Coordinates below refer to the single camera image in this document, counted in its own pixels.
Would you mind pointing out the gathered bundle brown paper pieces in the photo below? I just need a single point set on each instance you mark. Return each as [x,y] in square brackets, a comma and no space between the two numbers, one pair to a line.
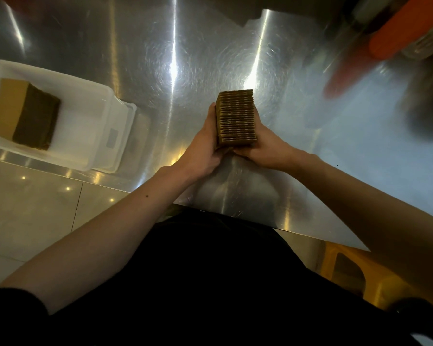
[236,117]

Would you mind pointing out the yellow stool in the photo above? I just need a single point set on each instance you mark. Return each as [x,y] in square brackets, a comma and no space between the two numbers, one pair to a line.
[368,273]

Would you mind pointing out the white plastic tray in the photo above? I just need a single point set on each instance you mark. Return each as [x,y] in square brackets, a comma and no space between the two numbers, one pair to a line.
[86,133]

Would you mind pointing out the person's left forearm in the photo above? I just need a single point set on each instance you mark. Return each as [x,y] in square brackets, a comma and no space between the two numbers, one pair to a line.
[101,234]

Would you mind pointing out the cardboard stack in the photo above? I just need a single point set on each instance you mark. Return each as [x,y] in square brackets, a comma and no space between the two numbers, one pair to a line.
[9,108]

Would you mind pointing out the orange box at right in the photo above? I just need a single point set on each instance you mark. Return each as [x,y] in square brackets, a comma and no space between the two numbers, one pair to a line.
[404,28]

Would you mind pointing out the person's right forearm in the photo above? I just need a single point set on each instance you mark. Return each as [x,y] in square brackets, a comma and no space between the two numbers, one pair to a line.
[375,212]

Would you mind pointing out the person's right hand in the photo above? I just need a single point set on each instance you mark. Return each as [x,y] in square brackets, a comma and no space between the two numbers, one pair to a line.
[270,149]

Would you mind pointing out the black printed shirt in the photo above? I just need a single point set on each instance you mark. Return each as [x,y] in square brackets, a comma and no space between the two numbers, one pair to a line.
[209,284]

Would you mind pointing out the person's left hand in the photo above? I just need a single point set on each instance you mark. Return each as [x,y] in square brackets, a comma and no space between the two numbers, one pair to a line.
[202,154]

